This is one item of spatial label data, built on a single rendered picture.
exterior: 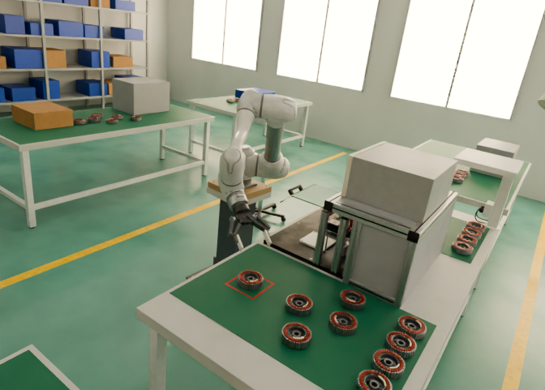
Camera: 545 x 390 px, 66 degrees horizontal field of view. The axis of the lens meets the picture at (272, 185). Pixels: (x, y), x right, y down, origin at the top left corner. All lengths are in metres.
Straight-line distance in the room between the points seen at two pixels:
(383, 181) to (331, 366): 0.81
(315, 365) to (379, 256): 0.59
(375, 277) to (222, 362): 0.79
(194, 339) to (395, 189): 1.03
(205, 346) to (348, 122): 6.06
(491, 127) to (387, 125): 1.50
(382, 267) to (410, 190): 0.36
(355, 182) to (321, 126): 5.62
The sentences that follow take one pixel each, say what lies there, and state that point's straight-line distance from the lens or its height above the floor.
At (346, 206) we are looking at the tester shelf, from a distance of 1.90.
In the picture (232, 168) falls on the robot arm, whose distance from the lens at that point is 1.78.
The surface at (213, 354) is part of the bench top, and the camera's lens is 1.57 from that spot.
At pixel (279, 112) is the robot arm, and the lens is 2.26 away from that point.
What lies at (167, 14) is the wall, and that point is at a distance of 9.92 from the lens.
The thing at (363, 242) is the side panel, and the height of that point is 0.98.
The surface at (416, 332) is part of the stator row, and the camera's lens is 1.81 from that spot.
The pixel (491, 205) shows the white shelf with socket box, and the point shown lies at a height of 0.90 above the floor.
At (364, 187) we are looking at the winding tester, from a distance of 1.95.
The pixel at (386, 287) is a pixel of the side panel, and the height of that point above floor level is 0.81.
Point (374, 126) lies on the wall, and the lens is 7.13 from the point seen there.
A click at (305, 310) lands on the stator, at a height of 0.78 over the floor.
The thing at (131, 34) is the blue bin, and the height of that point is 1.38.
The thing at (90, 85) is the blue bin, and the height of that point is 0.48.
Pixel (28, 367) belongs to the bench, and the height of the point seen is 0.75.
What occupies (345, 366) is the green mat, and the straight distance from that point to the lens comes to 1.61.
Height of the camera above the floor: 1.83
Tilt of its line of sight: 21 degrees down
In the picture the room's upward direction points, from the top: 7 degrees clockwise
